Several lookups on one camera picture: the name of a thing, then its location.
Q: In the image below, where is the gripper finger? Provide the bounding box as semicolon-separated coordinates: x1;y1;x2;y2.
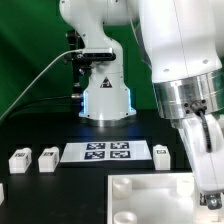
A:
205;193;222;210

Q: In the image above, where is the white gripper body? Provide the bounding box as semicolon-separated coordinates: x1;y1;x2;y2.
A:
171;114;224;195

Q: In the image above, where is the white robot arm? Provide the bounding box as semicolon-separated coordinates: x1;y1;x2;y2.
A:
60;0;224;209

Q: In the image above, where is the white sheet with markers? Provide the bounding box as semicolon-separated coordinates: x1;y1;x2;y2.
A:
61;140;152;163

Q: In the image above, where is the white obstacle block left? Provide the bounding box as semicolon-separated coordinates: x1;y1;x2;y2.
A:
0;183;4;205

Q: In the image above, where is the black cable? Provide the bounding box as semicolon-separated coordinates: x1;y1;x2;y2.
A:
6;95;83;122

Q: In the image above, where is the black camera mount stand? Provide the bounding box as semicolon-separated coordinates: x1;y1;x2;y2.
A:
64;30;91;95

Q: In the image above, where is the grey camera cable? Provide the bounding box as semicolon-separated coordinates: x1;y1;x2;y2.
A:
0;49;84;124

